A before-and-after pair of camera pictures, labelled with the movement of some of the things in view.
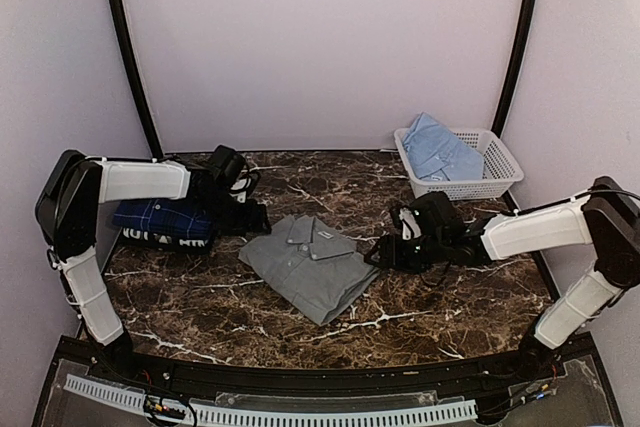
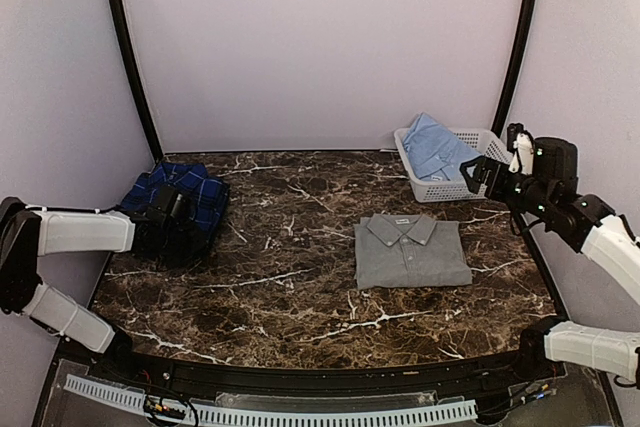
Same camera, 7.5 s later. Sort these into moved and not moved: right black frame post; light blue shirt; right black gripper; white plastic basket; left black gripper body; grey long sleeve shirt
Moved: right black gripper; left black gripper body; grey long sleeve shirt
Not moved: light blue shirt; right black frame post; white plastic basket
